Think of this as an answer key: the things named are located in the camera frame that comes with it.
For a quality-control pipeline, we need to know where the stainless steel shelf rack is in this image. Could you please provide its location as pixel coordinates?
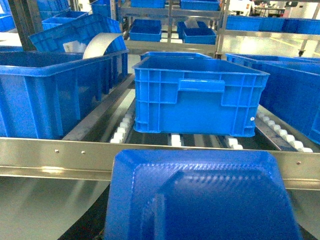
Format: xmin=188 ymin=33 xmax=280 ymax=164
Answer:
xmin=0 ymin=74 xmax=320 ymax=240

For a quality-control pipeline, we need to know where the centre blue plastic crate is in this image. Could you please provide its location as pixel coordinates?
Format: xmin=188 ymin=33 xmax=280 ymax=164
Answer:
xmin=133 ymin=56 xmax=269 ymax=137

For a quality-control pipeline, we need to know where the blue crate behind centre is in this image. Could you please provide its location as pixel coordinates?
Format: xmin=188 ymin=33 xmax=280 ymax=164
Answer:
xmin=140 ymin=51 xmax=212 ymax=61

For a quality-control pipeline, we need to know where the far blue bin left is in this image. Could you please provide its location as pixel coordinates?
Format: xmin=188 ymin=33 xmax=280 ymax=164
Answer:
xmin=129 ymin=19 xmax=162 ymax=42

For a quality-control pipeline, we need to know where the blue bin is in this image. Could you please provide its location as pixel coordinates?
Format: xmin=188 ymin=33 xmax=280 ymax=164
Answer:
xmin=177 ymin=21 xmax=217 ymax=45
xmin=129 ymin=19 xmax=162 ymax=42

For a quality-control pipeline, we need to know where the far blue bin right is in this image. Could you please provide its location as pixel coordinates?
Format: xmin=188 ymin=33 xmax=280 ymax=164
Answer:
xmin=177 ymin=21 xmax=217 ymax=45

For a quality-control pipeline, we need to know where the tilted blue plastic crate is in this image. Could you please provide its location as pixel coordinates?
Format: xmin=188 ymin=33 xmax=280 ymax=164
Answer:
xmin=29 ymin=13 xmax=129 ymax=59

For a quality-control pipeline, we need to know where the left blue plastic crate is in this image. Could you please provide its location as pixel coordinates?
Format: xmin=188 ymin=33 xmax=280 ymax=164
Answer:
xmin=0 ymin=49 xmax=128 ymax=140

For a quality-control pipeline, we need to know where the right blue plastic crate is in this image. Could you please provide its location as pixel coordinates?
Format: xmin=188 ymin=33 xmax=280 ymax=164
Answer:
xmin=225 ymin=53 xmax=320 ymax=144

